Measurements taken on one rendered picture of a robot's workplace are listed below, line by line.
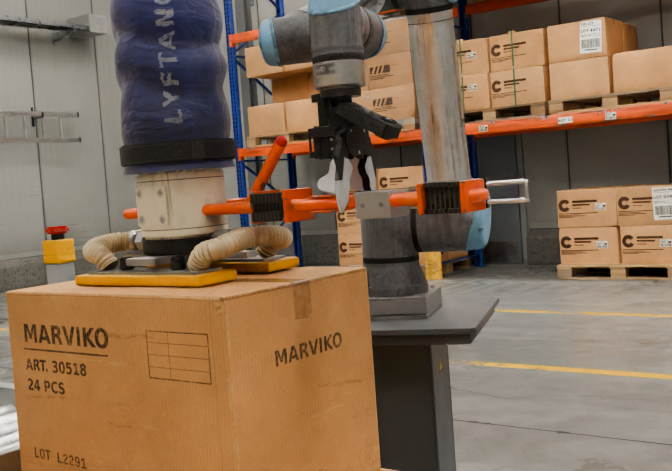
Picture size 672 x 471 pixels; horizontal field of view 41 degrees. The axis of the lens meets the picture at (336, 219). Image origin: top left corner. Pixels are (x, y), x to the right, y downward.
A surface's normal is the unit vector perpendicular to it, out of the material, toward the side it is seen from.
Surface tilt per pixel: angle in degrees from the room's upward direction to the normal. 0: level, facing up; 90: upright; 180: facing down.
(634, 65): 88
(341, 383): 90
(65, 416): 90
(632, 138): 90
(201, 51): 69
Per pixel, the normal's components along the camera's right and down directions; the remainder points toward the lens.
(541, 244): -0.60, 0.07
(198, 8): 0.67, -0.14
